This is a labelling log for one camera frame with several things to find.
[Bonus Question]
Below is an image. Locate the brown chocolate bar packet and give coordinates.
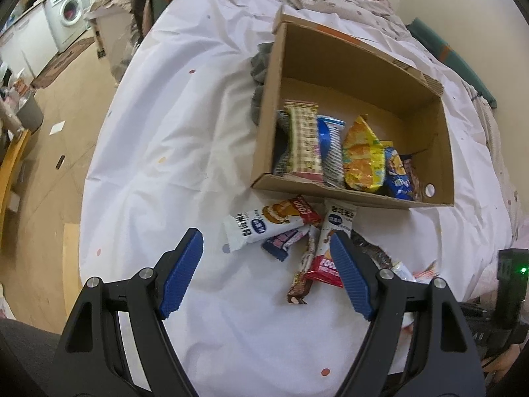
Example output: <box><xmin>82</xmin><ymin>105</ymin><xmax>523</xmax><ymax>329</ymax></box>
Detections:
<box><xmin>287</xmin><ymin>227</ymin><xmax>323</xmax><ymax>306</ymax></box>

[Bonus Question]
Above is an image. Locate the yellow orange snack packet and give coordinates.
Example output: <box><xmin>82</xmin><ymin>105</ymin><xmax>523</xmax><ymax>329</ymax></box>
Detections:
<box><xmin>342</xmin><ymin>115</ymin><xmax>387</xmax><ymax>193</ymax></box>

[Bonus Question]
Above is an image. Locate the white floor cabinet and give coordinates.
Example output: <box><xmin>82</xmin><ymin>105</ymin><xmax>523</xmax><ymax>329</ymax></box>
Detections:
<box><xmin>0</xmin><ymin>6</ymin><xmax>59</xmax><ymax>83</ymax></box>

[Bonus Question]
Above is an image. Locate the yellow wooden furniture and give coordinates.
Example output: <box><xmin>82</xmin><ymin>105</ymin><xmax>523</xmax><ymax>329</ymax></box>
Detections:
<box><xmin>0</xmin><ymin>128</ymin><xmax>34</xmax><ymax>253</ymax></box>

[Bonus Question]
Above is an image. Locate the flat cardboard piece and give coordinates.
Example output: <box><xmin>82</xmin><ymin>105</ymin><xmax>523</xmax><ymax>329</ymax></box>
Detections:
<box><xmin>62</xmin><ymin>223</ymin><xmax>83</xmax><ymax>319</ymax></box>

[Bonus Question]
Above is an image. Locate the patterned floor rug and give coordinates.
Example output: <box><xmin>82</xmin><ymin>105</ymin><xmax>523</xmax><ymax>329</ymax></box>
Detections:
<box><xmin>31</xmin><ymin>35</ymin><xmax>98</xmax><ymax>89</ymax></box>

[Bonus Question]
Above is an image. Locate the white brown red-ended snack packet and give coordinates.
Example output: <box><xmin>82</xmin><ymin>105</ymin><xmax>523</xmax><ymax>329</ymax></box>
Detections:
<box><xmin>224</xmin><ymin>196</ymin><xmax>323</xmax><ymax>254</ymax></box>
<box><xmin>305</xmin><ymin>199</ymin><xmax>358</xmax><ymax>289</ymax></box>

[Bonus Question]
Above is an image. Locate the white washing machine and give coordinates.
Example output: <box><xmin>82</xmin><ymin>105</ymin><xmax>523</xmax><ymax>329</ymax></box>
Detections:
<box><xmin>45</xmin><ymin>0</ymin><xmax>89</xmax><ymax>52</ymax></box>

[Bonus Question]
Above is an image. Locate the cream checked snack packet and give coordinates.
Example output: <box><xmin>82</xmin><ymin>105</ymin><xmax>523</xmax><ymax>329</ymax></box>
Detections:
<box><xmin>284</xmin><ymin>100</ymin><xmax>324</xmax><ymax>183</ymax></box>

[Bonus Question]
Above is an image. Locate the pink dotted blanket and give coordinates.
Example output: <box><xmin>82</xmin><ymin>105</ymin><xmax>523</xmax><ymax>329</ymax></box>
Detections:
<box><xmin>463</xmin><ymin>78</ymin><xmax>522</xmax><ymax>241</ymax></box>

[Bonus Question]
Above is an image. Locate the clear round-print packet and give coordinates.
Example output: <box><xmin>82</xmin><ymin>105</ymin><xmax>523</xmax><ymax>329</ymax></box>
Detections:
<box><xmin>390</xmin><ymin>260</ymin><xmax>416</xmax><ymax>284</ymax></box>

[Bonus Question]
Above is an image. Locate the grey trash bin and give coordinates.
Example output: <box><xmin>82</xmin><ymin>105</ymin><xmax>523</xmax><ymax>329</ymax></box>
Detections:
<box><xmin>17</xmin><ymin>89</ymin><xmax>44</xmax><ymax>133</ymax></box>

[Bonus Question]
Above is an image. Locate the dark grey cloth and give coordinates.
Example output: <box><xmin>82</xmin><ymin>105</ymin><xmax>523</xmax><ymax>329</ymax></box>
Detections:
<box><xmin>250</xmin><ymin>42</ymin><xmax>275</xmax><ymax>127</ymax></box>

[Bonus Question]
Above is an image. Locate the small dark blue packet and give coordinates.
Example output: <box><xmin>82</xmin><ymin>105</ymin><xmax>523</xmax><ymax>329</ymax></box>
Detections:
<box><xmin>261</xmin><ymin>227</ymin><xmax>310</xmax><ymax>262</ymax></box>

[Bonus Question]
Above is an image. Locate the green folded mat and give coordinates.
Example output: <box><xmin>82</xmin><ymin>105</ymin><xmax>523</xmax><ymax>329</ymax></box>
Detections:
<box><xmin>407</xmin><ymin>17</ymin><xmax>497</xmax><ymax>108</ymax></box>

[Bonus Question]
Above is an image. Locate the brown cardboard box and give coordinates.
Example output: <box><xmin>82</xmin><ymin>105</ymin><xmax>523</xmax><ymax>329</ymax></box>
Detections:
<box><xmin>250</xmin><ymin>12</ymin><xmax>455</xmax><ymax>209</ymax></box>

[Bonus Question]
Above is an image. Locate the dark brown crinkled packet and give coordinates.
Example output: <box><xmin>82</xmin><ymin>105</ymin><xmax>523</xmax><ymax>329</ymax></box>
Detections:
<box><xmin>351</xmin><ymin>232</ymin><xmax>397</xmax><ymax>271</ymax></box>

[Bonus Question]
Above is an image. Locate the blue yellow snack packet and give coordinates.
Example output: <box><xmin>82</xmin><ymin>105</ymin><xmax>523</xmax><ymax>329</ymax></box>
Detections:
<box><xmin>382</xmin><ymin>143</ymin><xmax>415</xmax><ymax>199</ymax></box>

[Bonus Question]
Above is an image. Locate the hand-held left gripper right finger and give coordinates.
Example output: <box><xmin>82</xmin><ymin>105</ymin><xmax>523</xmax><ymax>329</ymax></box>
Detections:
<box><xmin>329</xmin><ymin>231</ymin><xmax>488</xmax><ymax>397</ymax></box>

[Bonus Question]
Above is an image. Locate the red snack clear packet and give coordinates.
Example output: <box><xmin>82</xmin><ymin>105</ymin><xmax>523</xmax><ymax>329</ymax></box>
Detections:
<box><xmin>413</xmin><ymin>260</ymin><xmax>439</xmax><ymax>284</ymax></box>

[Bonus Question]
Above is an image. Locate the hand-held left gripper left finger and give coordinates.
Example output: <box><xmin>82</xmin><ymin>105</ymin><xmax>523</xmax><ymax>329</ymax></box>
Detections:
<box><xmin>54</xmin><ymin>227</ymin><xmax>205</xmax><ymax>397</ymax></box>

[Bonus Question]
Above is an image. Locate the dark snack packet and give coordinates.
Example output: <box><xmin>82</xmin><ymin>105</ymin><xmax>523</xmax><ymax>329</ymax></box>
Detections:
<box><xmin>273</xmin><ymin>110</ymin><xmax>292</xmax><ymax>176</ymax></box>

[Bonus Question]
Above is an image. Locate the blue white snack packet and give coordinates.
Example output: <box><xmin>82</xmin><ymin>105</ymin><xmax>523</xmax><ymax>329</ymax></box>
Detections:
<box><xmin>316</xmin><ymin>115</ymin><xmax>346</xmax><ymax>189</ymax></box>

